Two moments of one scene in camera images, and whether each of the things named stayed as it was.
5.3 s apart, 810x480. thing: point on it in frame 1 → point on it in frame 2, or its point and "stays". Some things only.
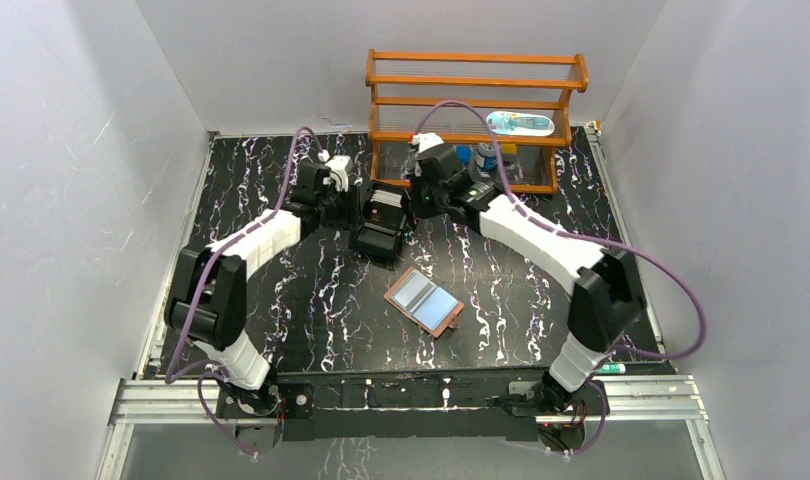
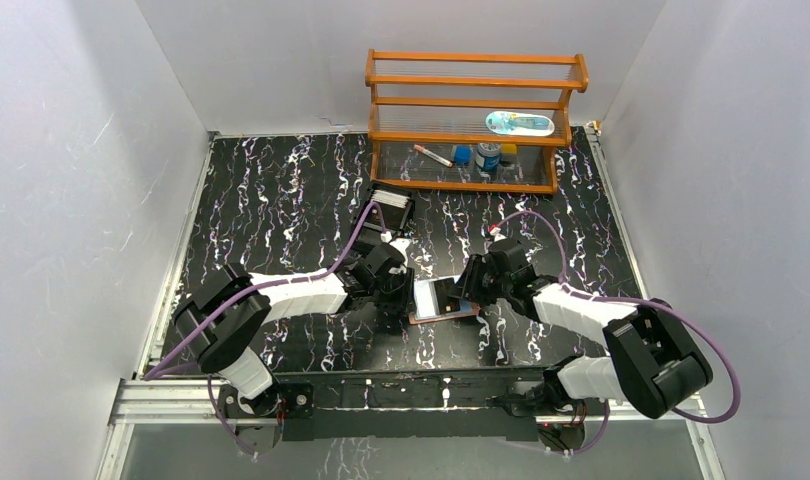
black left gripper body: x=351 y=201 → x=392 y=291
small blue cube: x=463 y=153 stays
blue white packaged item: x=520 y=124 stays
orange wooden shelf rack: x=509 y=112 stays
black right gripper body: x=427 y=201 → x=505 y=280
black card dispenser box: x=381 y=224 stays
